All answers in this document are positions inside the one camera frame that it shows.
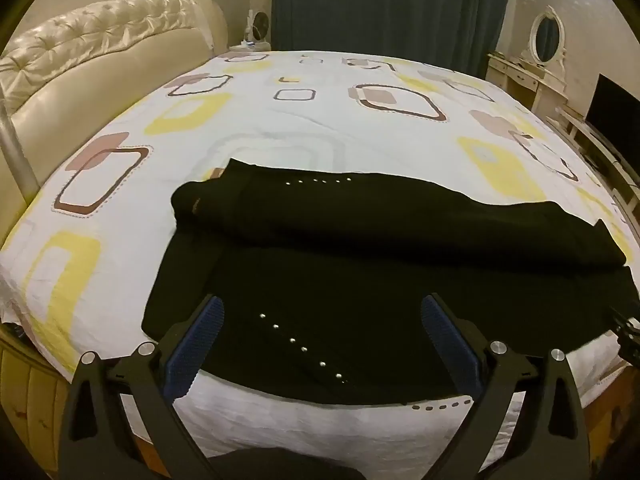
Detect black pants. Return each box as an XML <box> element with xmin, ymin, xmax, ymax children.
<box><xmin>142</xmin><ymin>160</ymin><xmax>639</xmax><ymax>405</ymax></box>

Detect white tv cabinet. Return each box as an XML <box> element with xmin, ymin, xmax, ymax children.
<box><xmin>544</xmin><ymin>106</ymin><xmax>639</xmax><ymax>223</ymax></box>

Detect white patterned bed sheet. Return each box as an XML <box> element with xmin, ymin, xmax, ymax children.
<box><xmin>1</xmin><ymin>52</ymin><xmax>639</xmax><ymax>468</ymax></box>

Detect black flat television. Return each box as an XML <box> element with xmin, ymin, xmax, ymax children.
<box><xmin>586</xmin><ymin>74</ymin><xmax>639</xmax><ymax>152</ymax></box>

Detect white dressing table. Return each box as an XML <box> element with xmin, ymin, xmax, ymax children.
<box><xmin>485</xmin><ymin>53</ymin><xmax>568</xmax><ymax>119</ymax></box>

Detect white oval vanity mirror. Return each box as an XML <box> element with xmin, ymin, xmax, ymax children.
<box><xmin>520</xmin><ymin>6</ymin><xmax>566</xmax><ymax>68</ymax></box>

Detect cream tufted leather headboard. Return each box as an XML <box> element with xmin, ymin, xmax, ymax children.
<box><xmin>1</xmin><ymin>0</ymin><xmax>229</xmax><ymax>237</ymax></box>

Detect dark teal curtain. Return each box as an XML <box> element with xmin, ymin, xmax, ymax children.
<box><xmin>271</xmin><ymin>0</ymin><xmax>508</xmax><ymax>78</ymax></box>

